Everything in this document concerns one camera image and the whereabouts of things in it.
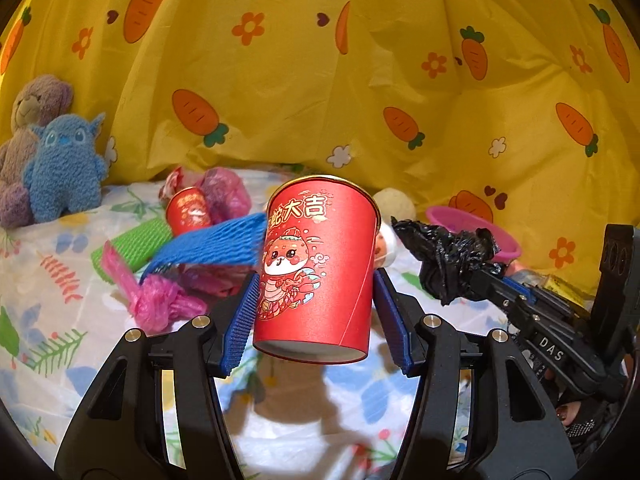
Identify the pink crumpled plastic wrap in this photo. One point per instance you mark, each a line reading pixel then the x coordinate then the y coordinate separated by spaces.
pixel 163 299

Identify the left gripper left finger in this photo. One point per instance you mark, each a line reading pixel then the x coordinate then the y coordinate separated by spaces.
pixel 153 411

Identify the large red paper cup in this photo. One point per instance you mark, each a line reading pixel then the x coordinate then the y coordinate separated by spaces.
pixel 316 272

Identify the yellow carrot print curtain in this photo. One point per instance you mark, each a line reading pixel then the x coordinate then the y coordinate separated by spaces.
pixel 525 111

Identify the cream plush ball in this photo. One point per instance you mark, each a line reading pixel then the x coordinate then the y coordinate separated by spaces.
pixel 393 203

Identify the floral plastic bed cover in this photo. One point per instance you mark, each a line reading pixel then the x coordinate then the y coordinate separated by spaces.
pixel 60 321

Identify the pink plastic basin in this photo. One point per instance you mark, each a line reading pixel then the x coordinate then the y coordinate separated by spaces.
pixel 456 220

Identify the blue fuzzy plush monster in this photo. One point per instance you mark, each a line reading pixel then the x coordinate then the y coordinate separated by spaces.
pixel 66 172

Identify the person's right hand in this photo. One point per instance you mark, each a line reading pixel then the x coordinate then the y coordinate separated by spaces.
pixel 567 412

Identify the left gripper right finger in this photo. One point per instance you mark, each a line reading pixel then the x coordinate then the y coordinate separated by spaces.
pixel 479 411

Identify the small red paper cup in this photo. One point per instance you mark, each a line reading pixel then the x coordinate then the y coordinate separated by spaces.
pixel 187 211

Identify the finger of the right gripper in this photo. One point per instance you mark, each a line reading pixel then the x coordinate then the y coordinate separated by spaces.
pixel 512 289
pixel 527 308

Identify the black plastic bag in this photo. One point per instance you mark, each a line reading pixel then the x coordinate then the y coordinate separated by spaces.
pixel 447 259

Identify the orange apple paper cup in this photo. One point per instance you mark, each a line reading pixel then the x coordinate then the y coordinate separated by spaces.
pixel 385 248

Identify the red white snack wrapper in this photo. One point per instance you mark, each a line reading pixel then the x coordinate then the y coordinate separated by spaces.
pixel 177 180

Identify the pink plastic bag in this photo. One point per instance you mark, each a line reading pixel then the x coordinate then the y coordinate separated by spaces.
pixel 225 195

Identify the purple teddy bear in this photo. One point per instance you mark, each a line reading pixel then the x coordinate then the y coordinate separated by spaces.
pixel 40 101

